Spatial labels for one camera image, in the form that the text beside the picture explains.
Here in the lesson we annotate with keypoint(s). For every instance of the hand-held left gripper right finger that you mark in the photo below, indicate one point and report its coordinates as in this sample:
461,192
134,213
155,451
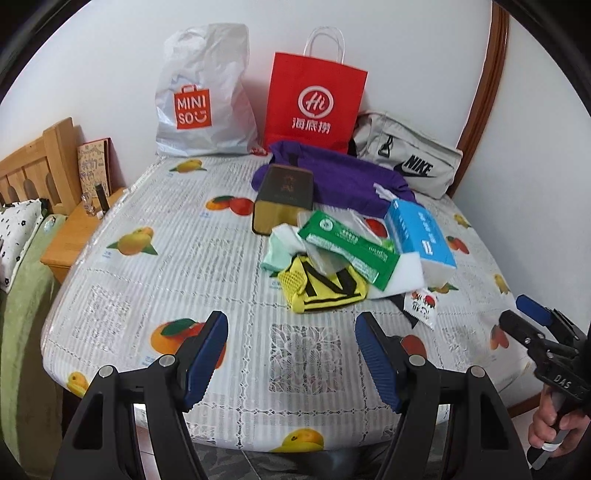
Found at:
376,364

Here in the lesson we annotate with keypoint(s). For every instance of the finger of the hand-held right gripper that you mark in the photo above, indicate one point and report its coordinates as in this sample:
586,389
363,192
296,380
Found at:
533,308
515,325

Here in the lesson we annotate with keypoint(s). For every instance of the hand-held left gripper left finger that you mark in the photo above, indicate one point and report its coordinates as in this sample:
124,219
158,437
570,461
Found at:
203,364

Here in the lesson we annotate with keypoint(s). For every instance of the white sponge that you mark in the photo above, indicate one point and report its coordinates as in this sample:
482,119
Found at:
401,279

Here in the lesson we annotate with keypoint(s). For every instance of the green wet wipes packet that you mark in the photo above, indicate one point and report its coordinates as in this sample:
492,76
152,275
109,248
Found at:
351,251

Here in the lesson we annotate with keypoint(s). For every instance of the mint green cloth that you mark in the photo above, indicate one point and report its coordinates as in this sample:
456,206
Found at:
276,258

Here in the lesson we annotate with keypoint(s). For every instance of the blue tissue pack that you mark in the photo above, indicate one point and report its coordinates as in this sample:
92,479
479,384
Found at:
415,230

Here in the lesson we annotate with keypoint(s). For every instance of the white cloth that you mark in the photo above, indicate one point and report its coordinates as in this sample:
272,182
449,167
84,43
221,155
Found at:
384,191

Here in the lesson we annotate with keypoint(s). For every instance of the person's right hand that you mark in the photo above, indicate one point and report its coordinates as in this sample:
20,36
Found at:
542,422

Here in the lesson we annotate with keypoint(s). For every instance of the white and red snack packet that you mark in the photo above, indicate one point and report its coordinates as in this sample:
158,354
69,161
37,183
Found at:
418,308

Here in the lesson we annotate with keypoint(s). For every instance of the fruit print tablecloth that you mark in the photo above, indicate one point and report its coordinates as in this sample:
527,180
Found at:
184,258

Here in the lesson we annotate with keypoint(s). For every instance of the green blanket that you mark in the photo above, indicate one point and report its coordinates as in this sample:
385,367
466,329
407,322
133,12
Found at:
23,346

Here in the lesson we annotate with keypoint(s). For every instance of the wooden nightstand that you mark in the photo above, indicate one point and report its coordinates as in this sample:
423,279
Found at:
78,233

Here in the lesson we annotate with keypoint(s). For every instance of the purple towel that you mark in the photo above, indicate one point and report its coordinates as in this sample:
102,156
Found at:
346,177

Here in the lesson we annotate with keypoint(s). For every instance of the small dark bottle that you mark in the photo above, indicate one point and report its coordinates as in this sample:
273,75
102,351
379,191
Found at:
101,198

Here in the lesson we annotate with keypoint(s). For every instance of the small clear glass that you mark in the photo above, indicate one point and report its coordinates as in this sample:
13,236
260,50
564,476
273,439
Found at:
88,205

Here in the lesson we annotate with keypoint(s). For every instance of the dark box with gold end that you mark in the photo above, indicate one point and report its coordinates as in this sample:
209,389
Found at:
281,184

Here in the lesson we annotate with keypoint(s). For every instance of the beige waist bag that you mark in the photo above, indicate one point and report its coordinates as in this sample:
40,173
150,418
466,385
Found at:
415,147

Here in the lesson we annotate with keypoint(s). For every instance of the white pillow with black flowers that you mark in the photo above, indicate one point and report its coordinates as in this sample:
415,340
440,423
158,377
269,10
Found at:
18,230

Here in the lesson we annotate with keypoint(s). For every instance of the wooden headboard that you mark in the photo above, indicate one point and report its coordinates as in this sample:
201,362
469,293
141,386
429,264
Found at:
51,147

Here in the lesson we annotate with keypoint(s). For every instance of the red paper bag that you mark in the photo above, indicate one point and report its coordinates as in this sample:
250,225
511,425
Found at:
314,83

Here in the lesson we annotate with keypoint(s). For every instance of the white plastic shopping bag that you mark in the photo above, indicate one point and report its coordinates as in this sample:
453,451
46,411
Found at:
207,69

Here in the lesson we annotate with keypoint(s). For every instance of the wooden door frame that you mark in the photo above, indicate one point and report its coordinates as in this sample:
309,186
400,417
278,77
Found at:
489,92

